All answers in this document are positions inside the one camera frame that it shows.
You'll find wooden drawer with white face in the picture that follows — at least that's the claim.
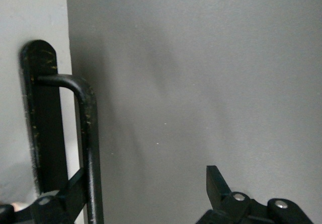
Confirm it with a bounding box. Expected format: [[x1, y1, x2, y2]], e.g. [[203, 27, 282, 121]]
[[0, 0, 86, 224]]

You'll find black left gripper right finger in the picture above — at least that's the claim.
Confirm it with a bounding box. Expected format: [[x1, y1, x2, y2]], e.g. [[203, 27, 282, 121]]
[[196, 165, 314, 224]]

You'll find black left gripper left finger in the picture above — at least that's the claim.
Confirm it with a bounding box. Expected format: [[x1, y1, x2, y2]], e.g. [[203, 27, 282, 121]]
[[0, 167, 88, 224]]

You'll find black metal drawer handle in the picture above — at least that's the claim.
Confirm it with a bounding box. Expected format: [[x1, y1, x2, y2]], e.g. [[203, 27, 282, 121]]
[[19, 39, 105, 224]]

